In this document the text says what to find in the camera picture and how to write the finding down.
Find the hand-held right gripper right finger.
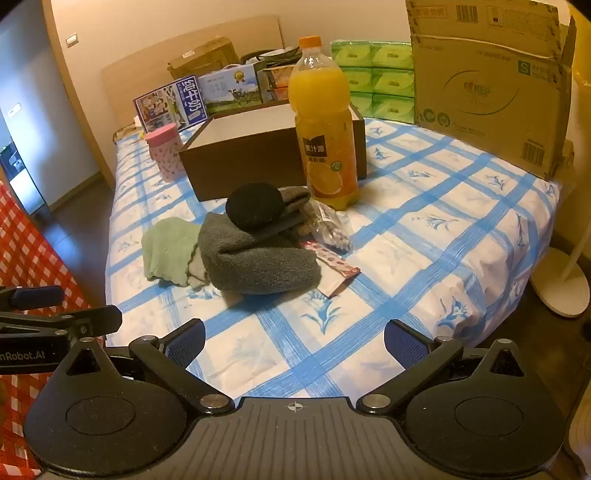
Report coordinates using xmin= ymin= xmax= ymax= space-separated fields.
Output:
xmin=356 ymin=318 xmax=527 ymax=415

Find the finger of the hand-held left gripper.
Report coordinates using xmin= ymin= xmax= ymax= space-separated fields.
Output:
xmin=0 ymin=286 xmax=65 ymax=311
xmin=0 ymin=305 xmax=123 ymax=341

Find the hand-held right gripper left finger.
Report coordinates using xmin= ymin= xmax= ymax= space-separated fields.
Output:
xmin=58 ymin=318 xmax=236 ymax=416

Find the green cloth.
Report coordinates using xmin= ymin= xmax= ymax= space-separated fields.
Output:
xmin=141 ymin=218 xmax=208 ymax=289

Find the pink and white packet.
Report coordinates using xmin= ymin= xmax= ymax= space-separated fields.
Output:
xmin=299 ymin=239 xmax=361 ymax=297

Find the grey towel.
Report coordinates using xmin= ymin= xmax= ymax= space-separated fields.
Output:
xmin=198 ymin=185 xmax=322 ymax=296

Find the clear snack bag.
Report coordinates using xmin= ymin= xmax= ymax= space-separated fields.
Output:
xmin=300 ymin=198 xmax=354 ymax=254

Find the brown cardboard box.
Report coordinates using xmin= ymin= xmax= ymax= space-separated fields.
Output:
xmin=178 ymin=100 xmax=368 ymax=202

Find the red checked cloth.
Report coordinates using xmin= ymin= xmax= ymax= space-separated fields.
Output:
xmin=0 ymin=180 xmax=109 ymax=478

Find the blue checked bed sheet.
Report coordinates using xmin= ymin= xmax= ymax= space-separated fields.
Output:
xmin=105 ymin=117 xmax=561 ymax=400

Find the white fan stand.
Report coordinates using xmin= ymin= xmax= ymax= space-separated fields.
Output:
xmin=530 ymin=185 xmax=591 ymax=319

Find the pink lidded cup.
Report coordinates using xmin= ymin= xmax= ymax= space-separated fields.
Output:
xmin=144 ymin=122 xmax=185 ymax=183

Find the orange juice bottle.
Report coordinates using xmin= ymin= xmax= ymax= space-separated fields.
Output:
xmin=288 ymin=36 xmax=361 ymax=212

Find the blue milk carton box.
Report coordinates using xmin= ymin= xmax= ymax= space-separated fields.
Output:
xmin=134 ymin=75 xmax=208 ymax=134

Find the wooden headboard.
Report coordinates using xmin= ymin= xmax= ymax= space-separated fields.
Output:
xmin=100 ymin=15 xmax=283 ymax=134

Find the green and white cow box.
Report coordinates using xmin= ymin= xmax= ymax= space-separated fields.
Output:
xmin=198 ymin=64 xmax=266 ymax=116

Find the stack of green tissue packs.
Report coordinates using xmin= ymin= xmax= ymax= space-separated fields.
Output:
xmin=330 ymin=41 xmax=416 ymax=124

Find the large open cardboard box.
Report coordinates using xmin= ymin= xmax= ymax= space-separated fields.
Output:
xmin=405 ymin=0 xmax=575 ymax=181

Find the small brown shipping box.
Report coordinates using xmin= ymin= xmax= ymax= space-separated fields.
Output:
xmin=167 ymin=37 xmax=241 ymax=80

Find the black bag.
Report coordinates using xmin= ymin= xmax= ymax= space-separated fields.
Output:
xmin=240 ymin=46 xmax=301 ymax=70

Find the wooden door frame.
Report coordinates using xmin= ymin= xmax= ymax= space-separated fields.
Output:
xmin=41 ymin=0 xmax=116 ymax=185

